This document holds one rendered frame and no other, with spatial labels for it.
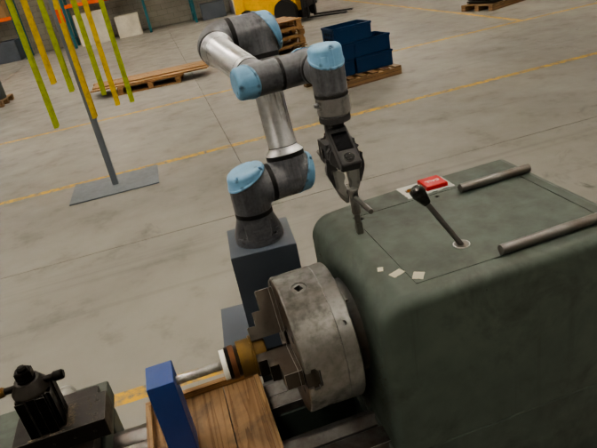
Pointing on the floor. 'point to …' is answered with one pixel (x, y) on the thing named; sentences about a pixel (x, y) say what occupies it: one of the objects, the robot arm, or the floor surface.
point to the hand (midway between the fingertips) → (349, 198)
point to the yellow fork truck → (283, 8)
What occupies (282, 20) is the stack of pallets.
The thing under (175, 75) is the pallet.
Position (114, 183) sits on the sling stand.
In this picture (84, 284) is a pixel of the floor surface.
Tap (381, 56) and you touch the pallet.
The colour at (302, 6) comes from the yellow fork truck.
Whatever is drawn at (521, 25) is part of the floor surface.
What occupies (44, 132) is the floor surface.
